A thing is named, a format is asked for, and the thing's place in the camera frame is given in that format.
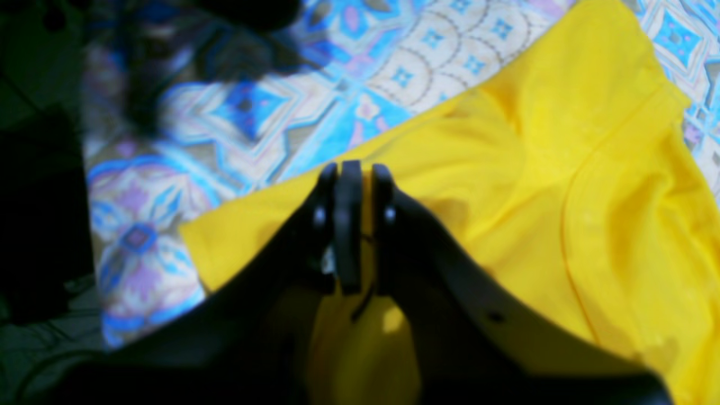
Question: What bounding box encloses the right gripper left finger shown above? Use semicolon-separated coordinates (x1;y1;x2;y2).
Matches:
56;161;363;404

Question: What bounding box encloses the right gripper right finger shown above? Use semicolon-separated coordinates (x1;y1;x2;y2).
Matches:
371;164;669;404

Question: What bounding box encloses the patterned tile tablecloth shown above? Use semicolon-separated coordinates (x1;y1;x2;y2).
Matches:
82;1;718;350

